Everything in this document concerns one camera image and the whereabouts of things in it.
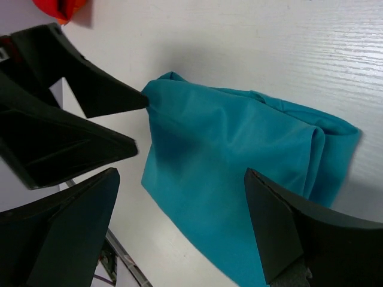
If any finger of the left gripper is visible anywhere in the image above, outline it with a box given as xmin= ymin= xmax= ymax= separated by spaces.
xmin=10 ymin=23 xmax=149 ymax=118
xmin=1 ymin=74 xmax=138 ymax=190

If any orange folded t-shirt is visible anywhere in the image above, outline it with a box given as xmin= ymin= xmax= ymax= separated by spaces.
xmin=57 ymin=19 xmax=68 ymax=25

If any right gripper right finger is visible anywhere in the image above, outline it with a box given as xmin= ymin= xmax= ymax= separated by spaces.
xmin=245 ymin=169 xmax=382 ymax=286

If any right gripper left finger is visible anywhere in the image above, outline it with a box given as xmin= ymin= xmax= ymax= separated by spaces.
xmin=1 ymin=168 xmax=120 ymax=286

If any red folded t-shirt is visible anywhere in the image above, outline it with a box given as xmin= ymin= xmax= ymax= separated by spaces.
xmin=32 ymin=0 xmax=87 ymax=21

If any teal t-shirt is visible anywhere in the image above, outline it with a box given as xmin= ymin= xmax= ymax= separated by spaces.
xmin=142 ymin=72 xmax=361 ymax=286

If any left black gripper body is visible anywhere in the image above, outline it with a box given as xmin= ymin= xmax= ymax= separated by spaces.
xmin=1 ymin=35 xmax=60 ymax=108

